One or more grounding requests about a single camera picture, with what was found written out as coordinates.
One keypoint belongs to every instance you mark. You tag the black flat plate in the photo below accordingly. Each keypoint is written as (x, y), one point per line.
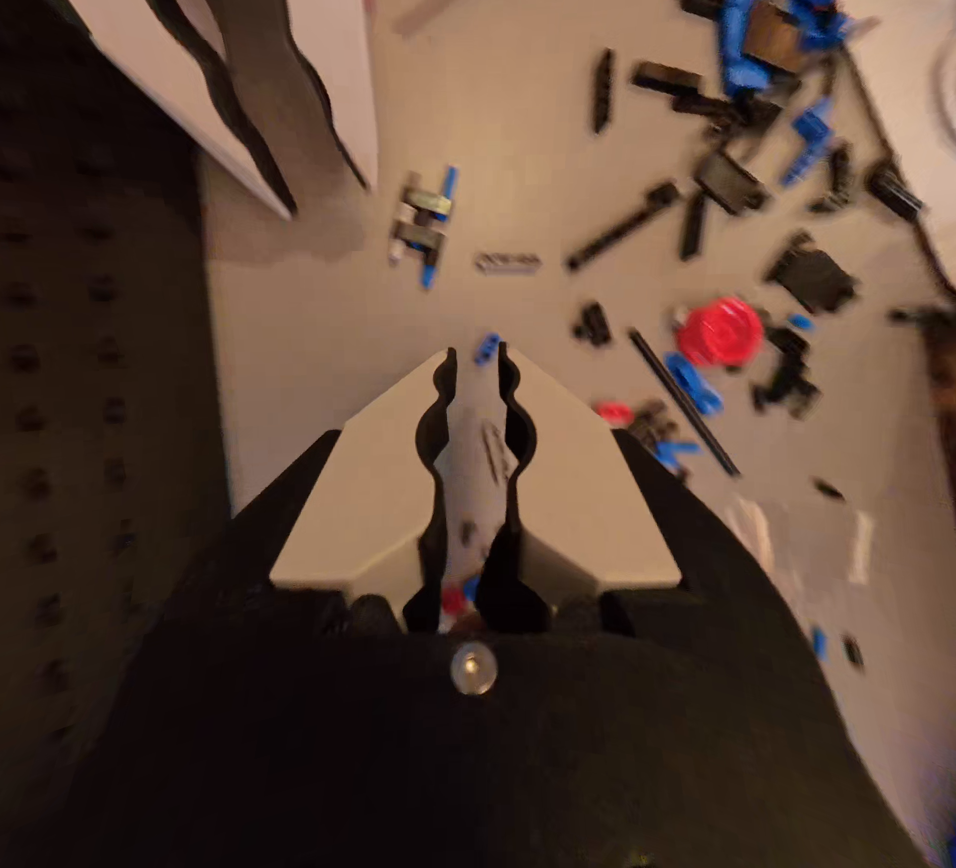
(666, 78)

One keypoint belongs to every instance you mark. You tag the clear plastic bag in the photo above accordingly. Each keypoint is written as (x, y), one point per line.
(806, 547)

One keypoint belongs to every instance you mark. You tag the grey desk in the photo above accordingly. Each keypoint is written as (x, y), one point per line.
(485, 98)

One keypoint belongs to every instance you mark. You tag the red wheel rim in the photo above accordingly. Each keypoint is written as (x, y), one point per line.
(721, 334)

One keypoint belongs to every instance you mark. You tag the toy truck set box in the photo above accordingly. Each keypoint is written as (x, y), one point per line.
(942, 397)

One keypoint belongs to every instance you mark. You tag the white book stand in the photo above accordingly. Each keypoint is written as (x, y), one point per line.
(911, 61)

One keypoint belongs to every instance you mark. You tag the pile of small pins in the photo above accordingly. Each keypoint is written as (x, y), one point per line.
(661, 435)

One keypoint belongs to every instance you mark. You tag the blue curved panel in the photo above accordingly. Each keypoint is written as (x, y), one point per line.
(694, 382)

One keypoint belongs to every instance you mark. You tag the black tee connector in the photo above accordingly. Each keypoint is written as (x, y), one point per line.
(592, 324)

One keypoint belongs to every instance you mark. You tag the blue short connector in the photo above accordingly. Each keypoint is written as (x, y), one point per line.
(487, 349)

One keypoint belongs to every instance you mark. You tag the blue fender piece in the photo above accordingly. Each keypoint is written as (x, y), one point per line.
(825, 31)

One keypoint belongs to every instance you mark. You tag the grey black long pin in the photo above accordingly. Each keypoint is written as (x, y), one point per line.
(402, 218)

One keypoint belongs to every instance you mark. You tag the blue long pin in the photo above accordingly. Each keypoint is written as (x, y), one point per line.
(442, 210)

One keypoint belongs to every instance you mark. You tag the black three-hole connector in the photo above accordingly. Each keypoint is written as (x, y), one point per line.
(754, 117)

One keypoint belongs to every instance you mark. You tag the blue flat panel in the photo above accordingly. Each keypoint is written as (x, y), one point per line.
(736, 39)

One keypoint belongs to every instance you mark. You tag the black five-hole beam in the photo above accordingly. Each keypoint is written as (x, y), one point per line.
(603, 91)

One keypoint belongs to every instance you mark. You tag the black thin beam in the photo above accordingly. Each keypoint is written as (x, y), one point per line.
(706, 106)

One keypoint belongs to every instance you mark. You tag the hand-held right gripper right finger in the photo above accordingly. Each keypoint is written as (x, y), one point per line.
(597, 509)

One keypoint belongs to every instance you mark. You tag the blue angled beam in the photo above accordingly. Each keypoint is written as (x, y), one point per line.
(806, 140)

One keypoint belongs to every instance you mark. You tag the black perforated panel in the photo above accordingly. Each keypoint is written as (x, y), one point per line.
(97, 360)

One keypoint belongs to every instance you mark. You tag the red short beam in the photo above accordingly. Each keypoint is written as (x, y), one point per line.
(614, 412)

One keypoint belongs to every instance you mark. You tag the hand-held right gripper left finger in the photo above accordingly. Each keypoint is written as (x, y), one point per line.
(351, 509)

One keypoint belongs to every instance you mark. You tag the black angled beam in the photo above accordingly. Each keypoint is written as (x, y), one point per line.
(784, 375)
(836, 181)
(892, 192)

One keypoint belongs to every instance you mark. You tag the long black axle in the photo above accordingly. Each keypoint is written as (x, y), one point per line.
(683, 401)

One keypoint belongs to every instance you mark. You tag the grey thin beam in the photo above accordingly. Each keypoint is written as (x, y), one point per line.
(508, 263)

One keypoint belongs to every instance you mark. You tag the long black holed beam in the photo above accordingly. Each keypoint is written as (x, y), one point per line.
(624, 225)

